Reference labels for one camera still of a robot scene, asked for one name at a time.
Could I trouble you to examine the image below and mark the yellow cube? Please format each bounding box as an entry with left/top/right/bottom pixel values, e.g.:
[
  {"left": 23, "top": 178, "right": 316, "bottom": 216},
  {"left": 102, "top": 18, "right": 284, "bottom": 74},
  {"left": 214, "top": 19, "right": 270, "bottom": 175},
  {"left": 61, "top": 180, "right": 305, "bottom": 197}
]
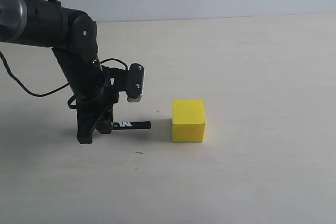
[{"left": 172, "top": 99, "right": 205, "bottom": 143}]

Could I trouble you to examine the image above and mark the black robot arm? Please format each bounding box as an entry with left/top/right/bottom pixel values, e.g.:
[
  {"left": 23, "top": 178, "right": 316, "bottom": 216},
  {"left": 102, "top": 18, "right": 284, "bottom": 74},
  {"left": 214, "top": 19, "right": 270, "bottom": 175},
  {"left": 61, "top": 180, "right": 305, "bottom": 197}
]
[{"left": 1, "top": 0, "right": 114, "bottom": 144}]

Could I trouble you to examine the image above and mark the black cable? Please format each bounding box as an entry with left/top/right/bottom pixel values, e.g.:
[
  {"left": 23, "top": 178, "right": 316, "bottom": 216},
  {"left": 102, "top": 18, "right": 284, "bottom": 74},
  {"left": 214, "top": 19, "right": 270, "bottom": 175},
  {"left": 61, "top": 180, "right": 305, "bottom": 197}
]
[{"left": 0, "top": 0, "right": 128, "bottom": 110}]

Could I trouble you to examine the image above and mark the black and white marker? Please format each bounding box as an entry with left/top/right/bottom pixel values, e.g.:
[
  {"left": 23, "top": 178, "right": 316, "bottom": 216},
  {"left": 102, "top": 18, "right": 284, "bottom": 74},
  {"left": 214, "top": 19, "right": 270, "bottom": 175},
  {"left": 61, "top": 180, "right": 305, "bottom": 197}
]
[{"left": 111, "top": 121, "right": 151, "bottom": 130}]

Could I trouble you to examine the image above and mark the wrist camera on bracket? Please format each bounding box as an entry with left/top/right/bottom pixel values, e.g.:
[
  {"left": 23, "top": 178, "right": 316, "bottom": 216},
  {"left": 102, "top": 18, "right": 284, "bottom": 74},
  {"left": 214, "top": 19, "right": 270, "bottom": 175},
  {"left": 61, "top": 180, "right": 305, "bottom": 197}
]
[{"left": 103, "top": 63, "right": 145, "bottom": 103}]

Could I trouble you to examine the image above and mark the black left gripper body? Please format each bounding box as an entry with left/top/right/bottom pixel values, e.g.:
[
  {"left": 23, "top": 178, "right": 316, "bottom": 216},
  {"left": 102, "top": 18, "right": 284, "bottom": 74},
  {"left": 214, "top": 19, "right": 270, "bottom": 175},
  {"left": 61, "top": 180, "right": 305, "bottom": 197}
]
[{"left": 68, "top": 66, "right": 120, "bottom": 130}]

